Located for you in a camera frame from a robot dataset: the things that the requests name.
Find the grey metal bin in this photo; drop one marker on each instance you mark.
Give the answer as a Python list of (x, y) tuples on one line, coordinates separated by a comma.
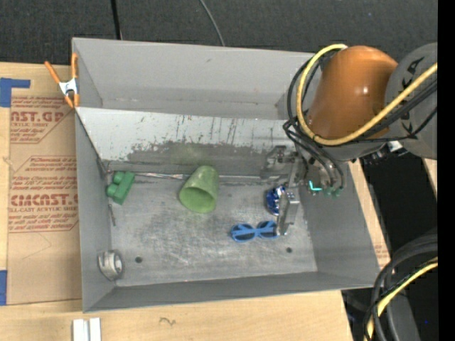
[(199, 247)]

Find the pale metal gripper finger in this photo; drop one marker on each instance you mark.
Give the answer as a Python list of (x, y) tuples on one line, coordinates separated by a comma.
[(289, 211), (275, 167)]

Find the black cylinder on white bracket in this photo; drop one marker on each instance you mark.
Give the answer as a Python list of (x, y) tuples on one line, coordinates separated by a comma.
[(394, 146)]

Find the blue and white crumpled packet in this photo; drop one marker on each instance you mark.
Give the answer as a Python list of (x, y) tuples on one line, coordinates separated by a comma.
[(273, 199)]

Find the green plastic cup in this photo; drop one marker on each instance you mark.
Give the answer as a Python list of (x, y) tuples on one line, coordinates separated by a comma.
[(202, 187)]

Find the brown cardboard board red print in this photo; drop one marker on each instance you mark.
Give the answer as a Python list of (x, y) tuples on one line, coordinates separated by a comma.
[(39, 247)]

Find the grey tape roll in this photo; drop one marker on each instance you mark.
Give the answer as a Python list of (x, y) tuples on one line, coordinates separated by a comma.
[(106, 265)]

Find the blue sunglasses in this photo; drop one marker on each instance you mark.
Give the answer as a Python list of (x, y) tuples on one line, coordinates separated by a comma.
[(249, 231)]

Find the green toy building block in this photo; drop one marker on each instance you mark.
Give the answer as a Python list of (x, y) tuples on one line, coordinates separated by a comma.
[(122, 187)]

